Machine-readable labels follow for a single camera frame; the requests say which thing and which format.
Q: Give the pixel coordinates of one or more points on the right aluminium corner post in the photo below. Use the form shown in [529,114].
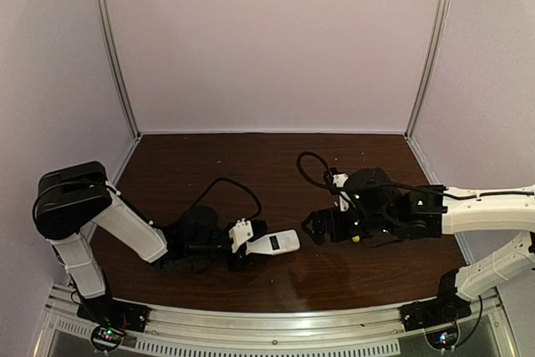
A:
[437,29]

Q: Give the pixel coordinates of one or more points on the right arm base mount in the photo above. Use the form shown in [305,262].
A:
[439,318]

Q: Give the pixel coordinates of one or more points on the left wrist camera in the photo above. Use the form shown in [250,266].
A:
[240,233]

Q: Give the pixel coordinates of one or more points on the aluminium corner post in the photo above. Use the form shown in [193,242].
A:
[115,68]
[437,29]

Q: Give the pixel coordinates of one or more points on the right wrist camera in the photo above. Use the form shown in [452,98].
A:
[335,181]

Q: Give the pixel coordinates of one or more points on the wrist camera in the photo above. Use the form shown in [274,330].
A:
[335,181]
[240,233]

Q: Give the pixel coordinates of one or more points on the white remote control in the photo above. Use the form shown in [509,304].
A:
[274,244]

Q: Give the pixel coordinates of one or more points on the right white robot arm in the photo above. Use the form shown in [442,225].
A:
[371,204]

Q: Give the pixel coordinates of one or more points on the aluminium front rail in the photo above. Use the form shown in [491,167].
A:
[377,331]

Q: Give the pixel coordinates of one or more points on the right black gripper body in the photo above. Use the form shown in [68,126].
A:
[333,226]

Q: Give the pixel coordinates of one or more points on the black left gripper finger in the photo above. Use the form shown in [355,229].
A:
[238,262]
[259,227]

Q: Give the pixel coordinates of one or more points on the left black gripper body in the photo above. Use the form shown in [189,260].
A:
[233,257]

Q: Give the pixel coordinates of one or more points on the left aluminium corner post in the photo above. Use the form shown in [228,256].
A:
[115,68]

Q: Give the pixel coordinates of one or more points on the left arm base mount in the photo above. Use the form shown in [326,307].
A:
[115,320]

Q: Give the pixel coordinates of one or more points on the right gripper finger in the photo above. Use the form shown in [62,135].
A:
[318,220]
[319,235]

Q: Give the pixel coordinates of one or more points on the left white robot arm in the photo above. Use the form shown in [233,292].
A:
[71,198]

